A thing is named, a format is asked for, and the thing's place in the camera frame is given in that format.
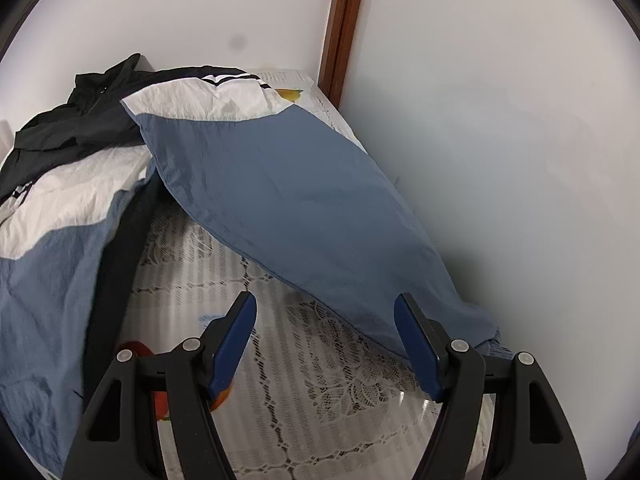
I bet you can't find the blue white black jacket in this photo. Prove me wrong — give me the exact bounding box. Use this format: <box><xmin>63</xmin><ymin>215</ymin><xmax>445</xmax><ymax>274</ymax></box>
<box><xmin>0</xmin><ymin>52</ymin><xmax>501</xmax><ymax>478</ymax></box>

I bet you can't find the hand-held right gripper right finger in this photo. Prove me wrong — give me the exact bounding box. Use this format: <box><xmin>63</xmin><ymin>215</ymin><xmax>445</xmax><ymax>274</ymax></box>
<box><xmin>393</xmin><ymin>292</ymin><xmax>588</xmax><ymax>480</ymax></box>

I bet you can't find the fruit print lace tablecloth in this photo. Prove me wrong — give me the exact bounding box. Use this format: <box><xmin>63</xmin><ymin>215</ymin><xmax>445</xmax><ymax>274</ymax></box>
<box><xmin>45</xmin><ymin>67</ymin><xmax>501</xmax><ymax>480</ymax></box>

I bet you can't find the brown wooden door frame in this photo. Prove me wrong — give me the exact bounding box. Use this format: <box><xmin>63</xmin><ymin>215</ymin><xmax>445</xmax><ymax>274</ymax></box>
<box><xmin>317</xmin><ymin>0</ymin><xmax>371</xmax><ymax>111</ymax></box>

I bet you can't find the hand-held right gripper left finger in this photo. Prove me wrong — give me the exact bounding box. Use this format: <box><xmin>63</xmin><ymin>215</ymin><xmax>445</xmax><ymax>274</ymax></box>
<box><xmin>60</xmin><ymin>291</ymin><xmax>258</xmax><ymax>480</ymax></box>

